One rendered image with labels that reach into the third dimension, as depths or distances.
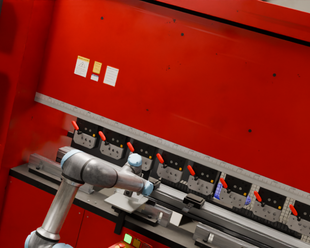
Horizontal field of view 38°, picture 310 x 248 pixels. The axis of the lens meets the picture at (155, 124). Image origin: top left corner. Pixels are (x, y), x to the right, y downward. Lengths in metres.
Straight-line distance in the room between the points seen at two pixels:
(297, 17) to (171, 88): 0.79
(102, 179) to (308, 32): 1.28
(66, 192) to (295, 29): 1.41
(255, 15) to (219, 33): 0.21
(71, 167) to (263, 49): 1.19
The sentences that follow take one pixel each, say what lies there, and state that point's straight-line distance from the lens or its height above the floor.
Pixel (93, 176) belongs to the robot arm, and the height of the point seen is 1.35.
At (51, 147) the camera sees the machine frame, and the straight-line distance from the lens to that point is 3.53.
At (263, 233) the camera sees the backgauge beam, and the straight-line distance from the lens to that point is 3.01.
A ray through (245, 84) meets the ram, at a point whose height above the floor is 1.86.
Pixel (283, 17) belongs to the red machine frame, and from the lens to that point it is 2.52.
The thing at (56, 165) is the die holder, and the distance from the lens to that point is 3.12.
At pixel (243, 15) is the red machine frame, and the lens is 2.55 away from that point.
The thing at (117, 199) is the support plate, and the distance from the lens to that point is 2.75.
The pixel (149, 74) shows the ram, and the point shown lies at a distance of 2.71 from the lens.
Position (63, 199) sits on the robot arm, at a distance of 2.14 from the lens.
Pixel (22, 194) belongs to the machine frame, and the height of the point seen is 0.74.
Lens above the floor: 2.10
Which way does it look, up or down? 13 degrees down
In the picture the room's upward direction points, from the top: 16 degrees clockwise
